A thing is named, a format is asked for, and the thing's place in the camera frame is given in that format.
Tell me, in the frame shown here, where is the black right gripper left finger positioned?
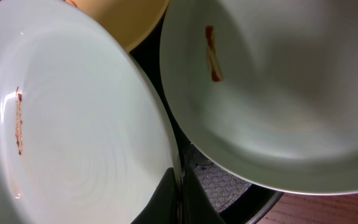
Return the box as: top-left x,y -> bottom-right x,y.
132,167 -> 178,224

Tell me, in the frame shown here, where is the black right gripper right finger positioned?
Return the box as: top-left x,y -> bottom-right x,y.
182,167 -> 225,224

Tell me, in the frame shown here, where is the mint plate front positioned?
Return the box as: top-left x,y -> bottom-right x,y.
0,1 -> 180,223

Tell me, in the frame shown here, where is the mint plate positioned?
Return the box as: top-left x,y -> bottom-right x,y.
0,1 -> 180,223
160,0 -> 358,195

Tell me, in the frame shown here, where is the black round tray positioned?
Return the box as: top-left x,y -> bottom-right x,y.
130,19 -> 283,223

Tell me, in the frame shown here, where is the mint plate right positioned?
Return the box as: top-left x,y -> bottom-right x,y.
160,0 -> 358,195

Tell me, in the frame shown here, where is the yellow plate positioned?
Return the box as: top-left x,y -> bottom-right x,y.
65,0 -> 169,52

